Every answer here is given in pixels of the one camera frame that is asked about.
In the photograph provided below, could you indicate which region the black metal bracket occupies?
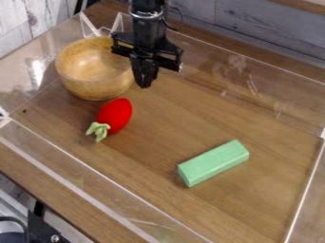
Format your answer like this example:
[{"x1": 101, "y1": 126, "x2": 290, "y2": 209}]
[{"x1": 29, "y1": 201, "x2": 72, "y2": 243}]

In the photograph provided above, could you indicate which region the red plush strawberry toy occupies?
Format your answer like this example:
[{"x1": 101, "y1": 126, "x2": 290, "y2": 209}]
[{"x1": 86, "y1": 98, "x2": 133, "y2": 141}]

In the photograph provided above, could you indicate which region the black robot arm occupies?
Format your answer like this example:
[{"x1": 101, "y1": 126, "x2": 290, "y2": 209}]
[{"x1": 112, "y1": 0, "x2": 184, "y2": 88}]

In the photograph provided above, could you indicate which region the green rectangular block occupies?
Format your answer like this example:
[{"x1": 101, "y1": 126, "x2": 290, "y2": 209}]
[{"x1": 179, "y1": 140, "x2": 251, "y2": 187}]

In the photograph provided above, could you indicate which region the clear acrylic tray barrier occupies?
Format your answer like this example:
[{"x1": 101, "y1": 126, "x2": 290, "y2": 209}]
[{"x1": 0, "y1": 20, "x2": 325, "y2": 243}]

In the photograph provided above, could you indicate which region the black cable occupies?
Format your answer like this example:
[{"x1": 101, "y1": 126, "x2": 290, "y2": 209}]
[{"x1": 0, "y1": 215, "x2": 31, "y2": 243}]

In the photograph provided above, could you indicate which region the wooden bowl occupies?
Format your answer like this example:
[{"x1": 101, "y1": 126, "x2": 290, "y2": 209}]
[{"x1": 55, "y1": 37, "x2": 136, "y2": 101}]

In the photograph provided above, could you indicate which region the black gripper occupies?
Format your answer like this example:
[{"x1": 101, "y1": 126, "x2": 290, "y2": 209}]
[{"x1": 112, "y1": 14, "x2": 184, "y2": 88}]

